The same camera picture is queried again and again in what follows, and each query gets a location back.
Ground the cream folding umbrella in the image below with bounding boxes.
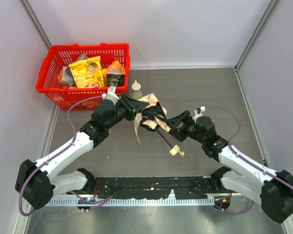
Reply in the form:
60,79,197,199
134,93,185,157

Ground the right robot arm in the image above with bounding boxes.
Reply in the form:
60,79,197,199
166,109,293,223

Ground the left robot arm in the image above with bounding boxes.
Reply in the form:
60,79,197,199
15,93,149,216

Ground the clear plastic bottle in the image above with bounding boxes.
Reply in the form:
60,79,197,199
131,80,143,99

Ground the black snack packet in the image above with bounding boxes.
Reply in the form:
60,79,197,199
105,71,125,87

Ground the orange snack bag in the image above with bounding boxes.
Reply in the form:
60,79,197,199
102,60,126,75

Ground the yellow snack bag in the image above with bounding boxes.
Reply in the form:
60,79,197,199
69,56,105,89

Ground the red plastic shopping basket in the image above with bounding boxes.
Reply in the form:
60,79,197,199
36,43,130,111

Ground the grey box in basket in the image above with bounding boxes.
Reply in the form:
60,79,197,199
58,66,74,87

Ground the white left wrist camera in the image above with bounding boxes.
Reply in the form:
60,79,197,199
102,86,119,105

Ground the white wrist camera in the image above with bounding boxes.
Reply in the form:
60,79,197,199
102,86,119,105
192,106,206,122

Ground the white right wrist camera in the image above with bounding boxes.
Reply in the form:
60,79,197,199
192,106,206,122

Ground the grey slotted cable duct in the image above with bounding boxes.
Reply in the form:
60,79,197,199
46,195,215,207

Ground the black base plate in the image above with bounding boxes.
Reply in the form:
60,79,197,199
65,175,240,200

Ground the grey wall corner profile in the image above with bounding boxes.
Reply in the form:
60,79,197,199
19,0,52,49

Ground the right wall corner profile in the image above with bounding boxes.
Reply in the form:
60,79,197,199
234,0,280,72

